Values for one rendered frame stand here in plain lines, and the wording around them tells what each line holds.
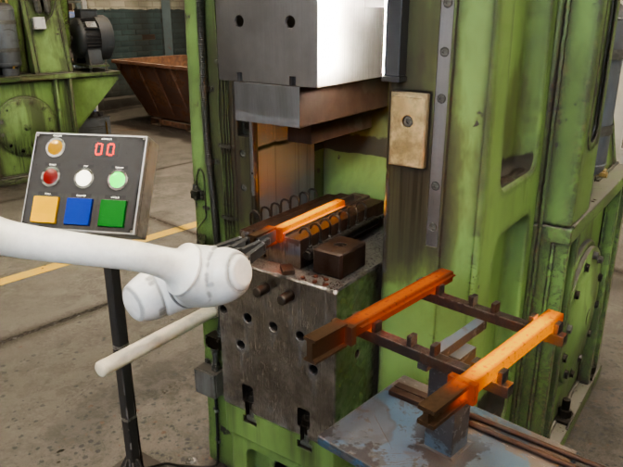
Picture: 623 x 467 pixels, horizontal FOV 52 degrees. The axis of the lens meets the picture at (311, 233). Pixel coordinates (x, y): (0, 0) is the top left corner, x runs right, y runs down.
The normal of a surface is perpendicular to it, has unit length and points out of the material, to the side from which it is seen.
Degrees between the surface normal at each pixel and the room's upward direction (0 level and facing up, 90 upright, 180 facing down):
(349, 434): 0
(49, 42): 79
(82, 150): 60
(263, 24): 90
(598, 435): 0
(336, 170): 90
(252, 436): 90
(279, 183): 90
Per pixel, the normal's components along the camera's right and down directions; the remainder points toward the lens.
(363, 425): 0.00, -0.94
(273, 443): -0.57, 0.28
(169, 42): 0.73, 0.23
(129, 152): -0.15, -0.18
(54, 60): 0.63, 0.07
